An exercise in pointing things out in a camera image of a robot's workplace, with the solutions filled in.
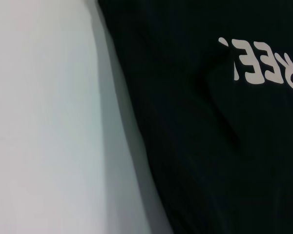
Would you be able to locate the black shirt with FREE print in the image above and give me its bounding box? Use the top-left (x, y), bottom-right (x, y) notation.
top-left (97, 0), bottom-right (293, 234)

